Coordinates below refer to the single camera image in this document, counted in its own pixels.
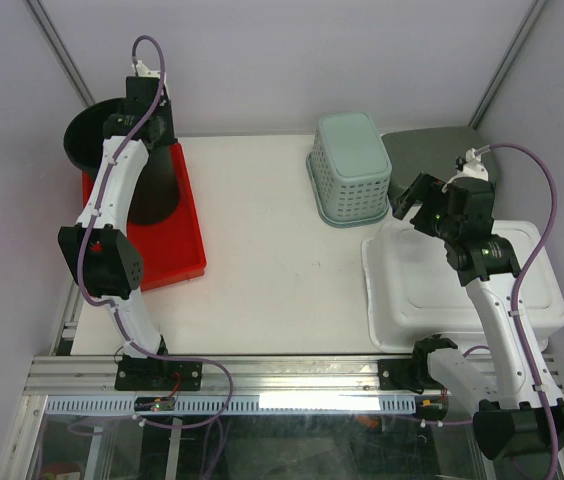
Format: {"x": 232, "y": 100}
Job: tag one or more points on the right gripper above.
{"x": 427, "y": 189}

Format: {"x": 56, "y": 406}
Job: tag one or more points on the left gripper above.
{"x": 166, "y": 108}

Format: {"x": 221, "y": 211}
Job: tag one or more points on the grey-green plastic tray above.
{"x": 431, "y": 150}

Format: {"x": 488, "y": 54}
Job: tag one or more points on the light blue perforated basket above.
{"x": 350, "y": 170}

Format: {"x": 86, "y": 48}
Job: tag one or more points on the black plastic bucket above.
{"x": 156, "y": 194}

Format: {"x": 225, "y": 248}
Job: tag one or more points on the white plastic tub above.
{"x": 413, "y": 293}

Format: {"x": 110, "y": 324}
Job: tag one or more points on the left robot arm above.
{"x": 130, "y": 315}

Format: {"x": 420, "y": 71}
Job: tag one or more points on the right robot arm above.
{"x": 522, "y": 412}

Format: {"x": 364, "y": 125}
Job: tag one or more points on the red plastic tray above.
{"x": 182, "y": 235}

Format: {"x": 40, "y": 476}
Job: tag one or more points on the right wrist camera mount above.
{"x": 470, "y": 165}

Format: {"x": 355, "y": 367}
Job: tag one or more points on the left aluminium frame post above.
{"x": 51, "y": 35}

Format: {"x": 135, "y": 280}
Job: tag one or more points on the aluminium frame post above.
{"x": 51, "y": 35}
{"x": 523, "y": 33}

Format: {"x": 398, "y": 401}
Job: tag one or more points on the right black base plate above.
{"x": 394, "y": 372}

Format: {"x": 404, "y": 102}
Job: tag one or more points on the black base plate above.
{"x": 394, "y": 372}
{"x": 154, "y": 375}

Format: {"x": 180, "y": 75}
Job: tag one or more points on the right aluminium frame post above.
{"x": 523, "y": 33}

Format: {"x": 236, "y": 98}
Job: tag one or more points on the white slotted cable duct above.
{"x": 208, "y": 405}

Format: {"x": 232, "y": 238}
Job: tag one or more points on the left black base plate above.
{"x": 154, "y": 375}

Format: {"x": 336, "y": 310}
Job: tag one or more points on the aluminium mounting rail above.
{"x": 246, "y": 374}

